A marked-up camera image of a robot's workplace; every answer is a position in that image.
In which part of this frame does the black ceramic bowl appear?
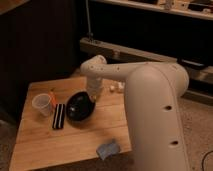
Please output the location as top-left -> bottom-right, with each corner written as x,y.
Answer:
66,91 -> 96,121

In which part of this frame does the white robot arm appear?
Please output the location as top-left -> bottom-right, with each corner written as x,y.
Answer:
81,55 -> 190,171

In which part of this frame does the small white object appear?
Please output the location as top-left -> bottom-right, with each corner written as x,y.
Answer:
109,82 -> 125,93

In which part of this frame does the long wooden beam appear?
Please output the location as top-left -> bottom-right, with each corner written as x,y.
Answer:
80,37 -> 213,84

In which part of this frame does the orange carrot toy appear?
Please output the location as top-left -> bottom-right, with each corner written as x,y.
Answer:
49,90 -> 57,108

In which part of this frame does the black striped rectangular block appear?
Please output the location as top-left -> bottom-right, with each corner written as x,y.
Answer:
52,104 -> 65,130

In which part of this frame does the wooden table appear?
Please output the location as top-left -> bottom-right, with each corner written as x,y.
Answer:
9,77 -> 131,171

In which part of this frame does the metal pole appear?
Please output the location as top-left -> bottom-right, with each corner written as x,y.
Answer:
85,0 -> 94,42

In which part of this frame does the clear plastic cup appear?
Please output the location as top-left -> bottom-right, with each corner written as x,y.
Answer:
32,93 -> 53,116

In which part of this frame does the blue sponge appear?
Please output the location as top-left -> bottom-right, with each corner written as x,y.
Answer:
96,139 -> 121,160

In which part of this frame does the upper wooden shelf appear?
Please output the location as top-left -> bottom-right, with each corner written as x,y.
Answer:
91,0 -> 213,21

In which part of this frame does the black handle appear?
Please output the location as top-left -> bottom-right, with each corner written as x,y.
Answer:
177,58 -> 208,70

